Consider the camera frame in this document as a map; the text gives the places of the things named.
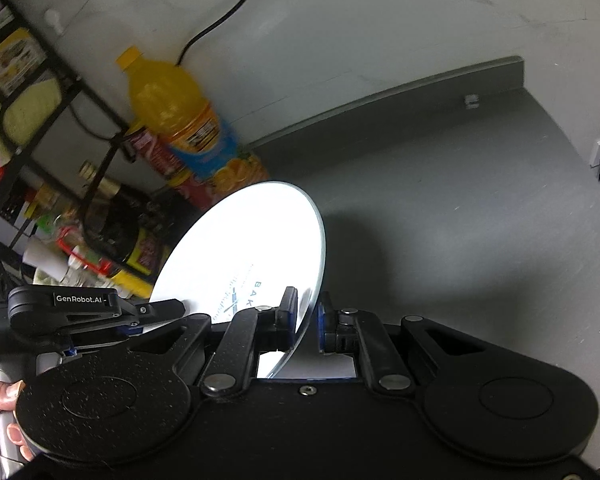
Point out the red drink can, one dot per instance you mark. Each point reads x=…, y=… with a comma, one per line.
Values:
x=167, y=165

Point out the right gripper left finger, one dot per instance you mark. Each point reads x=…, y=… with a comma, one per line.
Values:
x=250, y=333

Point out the orange juice bottle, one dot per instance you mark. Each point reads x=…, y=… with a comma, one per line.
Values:
x=168, y=101

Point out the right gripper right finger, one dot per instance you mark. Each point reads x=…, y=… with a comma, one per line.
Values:
x=361, y=335

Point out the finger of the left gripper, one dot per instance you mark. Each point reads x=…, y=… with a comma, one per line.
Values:
x=157, y=312

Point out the dark soy sauce jug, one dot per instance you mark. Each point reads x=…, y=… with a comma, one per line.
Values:
x=128, y=227

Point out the small white Bakery plate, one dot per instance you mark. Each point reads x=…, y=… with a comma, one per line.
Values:
x=245, y=251

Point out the black metal spice rack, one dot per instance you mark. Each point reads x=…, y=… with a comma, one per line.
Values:
x=71, y=85

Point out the person left hand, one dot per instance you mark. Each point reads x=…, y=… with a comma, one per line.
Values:
x=8, y=399

